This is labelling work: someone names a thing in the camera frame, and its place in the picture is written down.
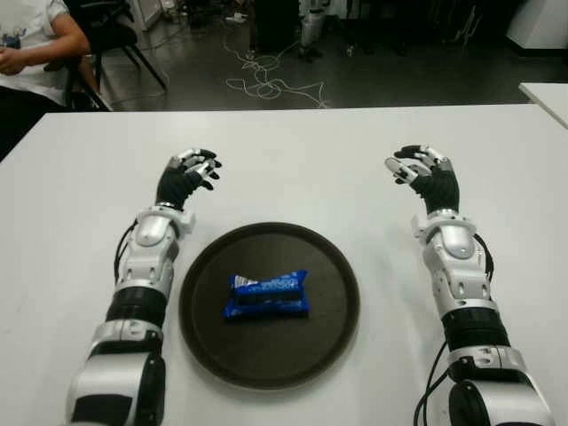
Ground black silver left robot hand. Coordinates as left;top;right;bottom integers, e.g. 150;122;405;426
154;147;222;209

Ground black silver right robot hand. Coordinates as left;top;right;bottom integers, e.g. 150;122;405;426
383;143;461;217

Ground blue Oreo cookie package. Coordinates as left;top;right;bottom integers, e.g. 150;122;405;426
221;269;311;321

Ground white side table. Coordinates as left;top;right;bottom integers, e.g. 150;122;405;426
517;82;568;130

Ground black office chair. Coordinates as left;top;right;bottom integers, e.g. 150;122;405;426
43;0;169;112

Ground white panel cabinet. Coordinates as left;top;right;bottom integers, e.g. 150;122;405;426
128;0;168;32

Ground black floor cabinet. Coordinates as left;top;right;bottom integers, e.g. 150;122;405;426
250;0;307;54

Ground round dark brown tray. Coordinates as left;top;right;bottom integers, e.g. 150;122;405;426
178;220;361;391

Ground white cabinet with black base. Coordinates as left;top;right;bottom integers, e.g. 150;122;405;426
505;0;568;59

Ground silver humanoid robot legs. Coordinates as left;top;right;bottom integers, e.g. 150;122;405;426
300;0;332;63

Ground seated person in white shirt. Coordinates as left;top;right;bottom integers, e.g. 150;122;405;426
0;0;92;163

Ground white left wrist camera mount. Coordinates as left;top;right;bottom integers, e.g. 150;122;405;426
137;207;197;234

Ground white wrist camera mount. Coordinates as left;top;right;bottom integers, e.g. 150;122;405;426
410;211;478;241
137;207;197;234

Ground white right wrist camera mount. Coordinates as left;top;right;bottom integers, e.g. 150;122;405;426
410;211;478;241

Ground black left forearm cable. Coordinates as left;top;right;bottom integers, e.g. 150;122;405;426
114;219;137;276

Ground black right forearm cables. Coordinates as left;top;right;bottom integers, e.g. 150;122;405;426
477;234;496;285

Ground tangled white floor cable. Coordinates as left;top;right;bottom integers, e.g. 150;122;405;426
224;26;333;110

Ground black right upper arm cable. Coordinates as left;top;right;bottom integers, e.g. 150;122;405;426
412;341;449;426

